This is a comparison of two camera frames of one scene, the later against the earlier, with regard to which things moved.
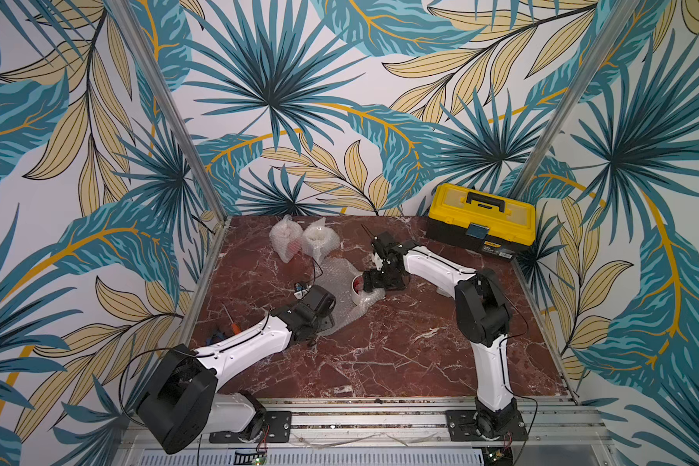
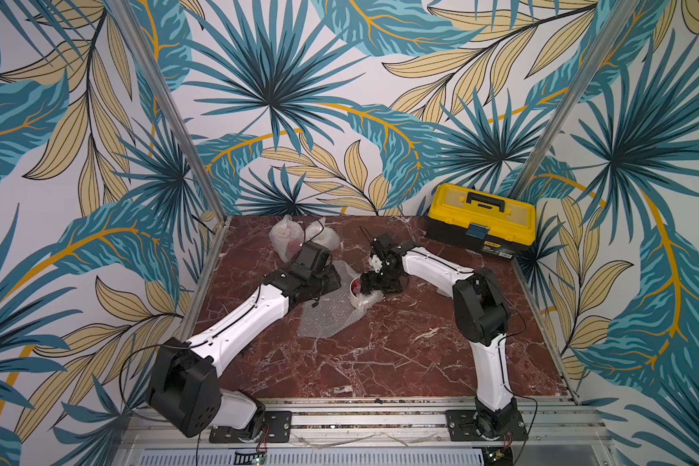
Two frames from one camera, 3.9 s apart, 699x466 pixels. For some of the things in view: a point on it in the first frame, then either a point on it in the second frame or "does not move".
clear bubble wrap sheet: (285, 236) does not move
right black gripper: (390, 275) does not move
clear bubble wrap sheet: (319, 239) does not move
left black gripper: (326, 322) -> (333, 279)
